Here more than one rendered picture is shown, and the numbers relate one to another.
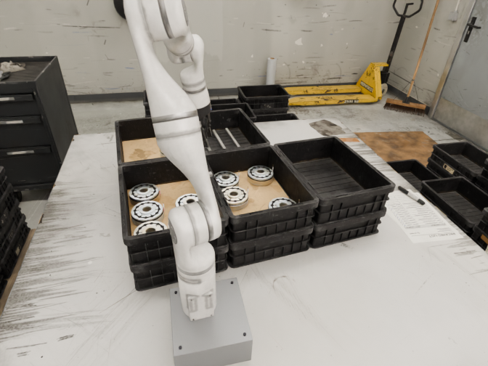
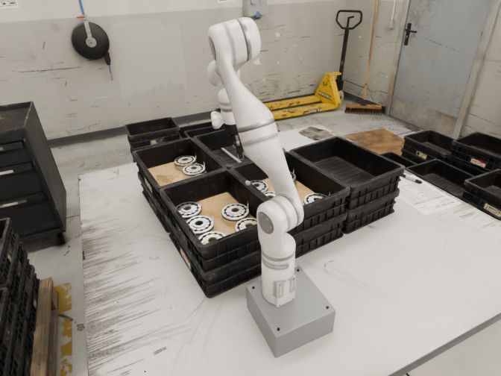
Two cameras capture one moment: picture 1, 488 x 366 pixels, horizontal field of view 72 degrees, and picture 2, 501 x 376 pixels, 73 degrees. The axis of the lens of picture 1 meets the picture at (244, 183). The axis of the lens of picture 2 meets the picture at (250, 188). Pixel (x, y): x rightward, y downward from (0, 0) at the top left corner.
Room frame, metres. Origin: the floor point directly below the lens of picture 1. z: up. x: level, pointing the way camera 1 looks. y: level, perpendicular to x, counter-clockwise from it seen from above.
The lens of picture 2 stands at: (-0.13, 0.29, 1.59)
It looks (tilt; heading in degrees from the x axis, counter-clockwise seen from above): 31 degrees down; 351
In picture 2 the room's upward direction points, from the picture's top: 2 degrees counter-clockwise
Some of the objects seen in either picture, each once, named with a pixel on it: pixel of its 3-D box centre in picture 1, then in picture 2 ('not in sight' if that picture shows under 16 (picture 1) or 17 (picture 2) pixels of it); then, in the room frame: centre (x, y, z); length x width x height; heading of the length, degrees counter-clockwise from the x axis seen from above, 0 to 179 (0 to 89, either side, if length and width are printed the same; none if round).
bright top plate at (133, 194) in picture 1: (144, 192); (187, 210); (0.95, 0.35, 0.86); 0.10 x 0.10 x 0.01
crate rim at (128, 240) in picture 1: (168, 192); (217, 204); (0.87, 0.24, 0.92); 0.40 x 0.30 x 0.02; 20
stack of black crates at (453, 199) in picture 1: (454, 221); (439, 198); (1.51, -1.25, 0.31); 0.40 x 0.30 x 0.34; 14
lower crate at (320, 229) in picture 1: (322, 199); (339, 192); (1.08, -0.32, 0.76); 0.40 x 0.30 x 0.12; 20
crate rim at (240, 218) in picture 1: (254, 178); (286, 180); (0.98, -0.04, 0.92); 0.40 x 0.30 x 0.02; 20
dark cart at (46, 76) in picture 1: (32, 131); (16, 180); (2.19, 1.56, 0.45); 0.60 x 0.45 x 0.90; 14
